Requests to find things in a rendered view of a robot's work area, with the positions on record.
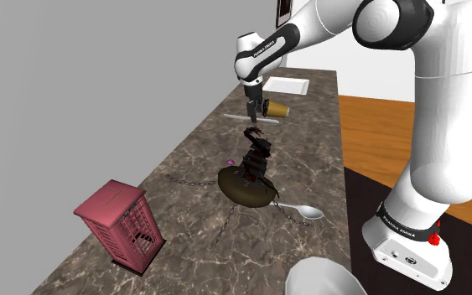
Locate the silver table knife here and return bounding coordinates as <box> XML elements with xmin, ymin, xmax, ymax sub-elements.
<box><xmin>223</xmin><ymin>112</ymin><xmax>281</xmax><ymax>125</ymax></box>

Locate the brown paper cup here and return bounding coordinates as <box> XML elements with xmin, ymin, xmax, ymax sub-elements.
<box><xmin>262</xmin><ymin>99</ymin><xmax>291</xmax><ymax>120</ymax></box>

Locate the white square tray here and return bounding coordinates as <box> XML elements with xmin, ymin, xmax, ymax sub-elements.
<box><xmin>262</xmin><ymin>75</ymin><xmax>311</xmax><ymax>96</ymax></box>

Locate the silver spoon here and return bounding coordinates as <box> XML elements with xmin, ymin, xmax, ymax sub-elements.
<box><xmin>274</xmin><ymin>201</ymin><xmax>325</xmax><ymax>220</ymax></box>

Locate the pink phone booth money box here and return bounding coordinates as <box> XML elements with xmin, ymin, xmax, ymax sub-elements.
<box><xmin>72</xmin><ymin>179</ymin><xmax>168</xmax><ymax>277</ymax></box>

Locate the white bowl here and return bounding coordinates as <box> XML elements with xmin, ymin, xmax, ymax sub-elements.
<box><xmin>284</xmin><ymin>256</ymin><xmax>370</xmax><ymax>295</ymax></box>

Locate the dark chained figure brown base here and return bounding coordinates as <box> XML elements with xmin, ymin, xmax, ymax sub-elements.
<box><xmin>164</xmin><ymin>126</ymin><xmax>315</xmax><ymax>248</ymax></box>

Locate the dark framed wall picture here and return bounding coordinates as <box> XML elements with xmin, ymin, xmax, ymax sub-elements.
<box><xmin>275</xmin><ymin>0</ymin><xmax>294</xmax><ymax>29</ymax></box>

